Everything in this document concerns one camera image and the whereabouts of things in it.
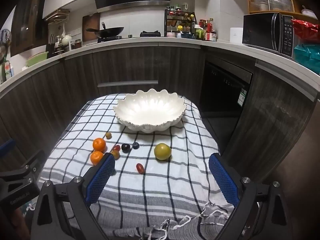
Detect orange mandarin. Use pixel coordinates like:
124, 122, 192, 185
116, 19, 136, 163
90, 151, 104, 166
92, 138, 107, 152

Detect small brown longan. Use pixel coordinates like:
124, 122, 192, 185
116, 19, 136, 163
105, 132, 112, 139
111, 150, 120, 160

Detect blueberry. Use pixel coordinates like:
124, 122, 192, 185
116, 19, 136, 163
132, 142, 139, 150

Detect green yellow plum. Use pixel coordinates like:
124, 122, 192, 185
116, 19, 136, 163
154, 143, 171, 161

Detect checked white blue cloth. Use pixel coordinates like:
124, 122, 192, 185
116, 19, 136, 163
38, 94, 234, 239

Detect green plastic basin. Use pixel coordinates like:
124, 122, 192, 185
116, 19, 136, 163
25, 51, 48, 67

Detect black dishwasher door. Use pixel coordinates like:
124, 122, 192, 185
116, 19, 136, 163
199, 58, 252, 154

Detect white scalloped ceramic bowl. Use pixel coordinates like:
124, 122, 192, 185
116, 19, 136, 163
113, 88, 187, 133

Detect white teapot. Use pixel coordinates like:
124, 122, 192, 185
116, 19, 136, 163
61, 24, 72, 46

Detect teal plastic bag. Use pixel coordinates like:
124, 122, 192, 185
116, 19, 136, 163
293, 44, 320, 75

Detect black wok pan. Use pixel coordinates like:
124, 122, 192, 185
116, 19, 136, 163
86, 22, 124, 38

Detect wooden cutting board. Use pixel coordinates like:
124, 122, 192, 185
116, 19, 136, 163
82, 12, 100, 42

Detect white square box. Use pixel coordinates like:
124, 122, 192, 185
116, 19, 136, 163
229, 28, 243, 44

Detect black microwave oven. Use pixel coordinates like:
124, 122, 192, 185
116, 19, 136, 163
242, 12, 295, 58

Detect red label sauce bottle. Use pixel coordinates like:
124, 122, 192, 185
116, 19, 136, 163
204, 18, 217, 42

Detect red plastic bag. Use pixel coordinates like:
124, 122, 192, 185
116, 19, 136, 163
291, 19, 320, 43

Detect black spice rack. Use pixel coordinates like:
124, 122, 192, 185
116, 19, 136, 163
164, 9, 197, 39

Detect silver drawer handle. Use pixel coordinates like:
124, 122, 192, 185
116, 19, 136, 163
97, 80, 158, 88

